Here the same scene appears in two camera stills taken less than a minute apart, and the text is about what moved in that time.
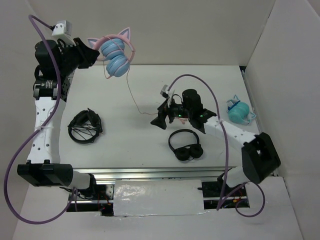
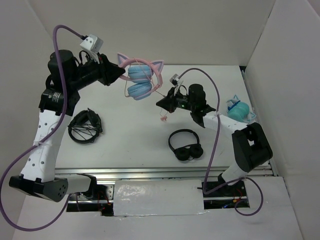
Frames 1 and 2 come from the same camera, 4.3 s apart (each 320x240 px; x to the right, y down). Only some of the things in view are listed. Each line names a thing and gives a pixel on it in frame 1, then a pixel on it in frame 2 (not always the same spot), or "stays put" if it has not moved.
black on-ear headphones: x=187 y=153 stays put
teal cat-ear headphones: x=238 y=111 stays put
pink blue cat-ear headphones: x=117 y=50 -> x=144 y=77
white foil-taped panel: x=158 y=197 stays put
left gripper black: x=87 y=55 -> x=108 y=72
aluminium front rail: x=156 y=173 stays put
